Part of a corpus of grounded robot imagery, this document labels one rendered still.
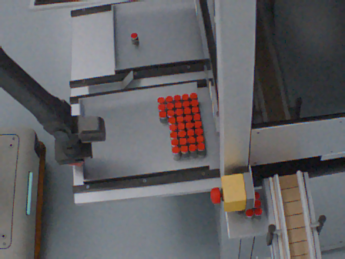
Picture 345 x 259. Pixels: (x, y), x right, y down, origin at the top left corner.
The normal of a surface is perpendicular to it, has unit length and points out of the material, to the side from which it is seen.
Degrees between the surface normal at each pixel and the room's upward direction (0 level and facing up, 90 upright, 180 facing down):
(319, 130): 90
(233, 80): 90
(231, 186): 0
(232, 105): 90
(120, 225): 0
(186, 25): 0
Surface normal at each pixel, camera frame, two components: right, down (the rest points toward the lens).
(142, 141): -0.07, -0.48
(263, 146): 0.10, 0.87
